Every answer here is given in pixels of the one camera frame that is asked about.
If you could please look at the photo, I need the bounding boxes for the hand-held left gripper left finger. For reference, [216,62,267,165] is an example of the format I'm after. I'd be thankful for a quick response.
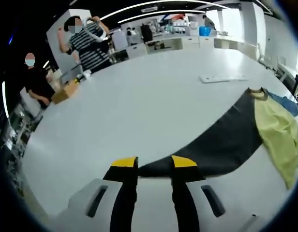
[48,156,139,232]

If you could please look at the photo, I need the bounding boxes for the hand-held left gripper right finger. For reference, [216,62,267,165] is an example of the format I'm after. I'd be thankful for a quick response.
[171,155,268,232]

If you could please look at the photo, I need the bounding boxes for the yellow black blue garment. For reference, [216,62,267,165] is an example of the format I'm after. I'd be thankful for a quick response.
[138,87,298,191]

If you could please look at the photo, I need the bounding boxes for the brown cardboard box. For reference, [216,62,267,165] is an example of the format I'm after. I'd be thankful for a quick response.
[51,83,80,105]

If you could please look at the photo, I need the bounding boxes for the idle hand-held gripper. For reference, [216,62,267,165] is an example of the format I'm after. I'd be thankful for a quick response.
[75,72,92,85]

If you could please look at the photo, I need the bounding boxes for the white table cover strip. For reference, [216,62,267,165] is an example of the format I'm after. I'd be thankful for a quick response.
[199,73,249,85]

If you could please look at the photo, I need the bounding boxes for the white tall appliance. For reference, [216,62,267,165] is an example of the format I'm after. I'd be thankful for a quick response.
[112,31,129,50]

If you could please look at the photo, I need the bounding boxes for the white low cabinet row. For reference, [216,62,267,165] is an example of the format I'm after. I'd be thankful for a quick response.
[126,36,258,60]

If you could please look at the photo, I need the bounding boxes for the white wearable harness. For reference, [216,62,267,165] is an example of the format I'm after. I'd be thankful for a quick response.
[82,18,109,44]

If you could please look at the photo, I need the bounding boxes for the ceiling light strip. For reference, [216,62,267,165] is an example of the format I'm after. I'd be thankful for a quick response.
[100,0,241,21]
[117,9,206,24]

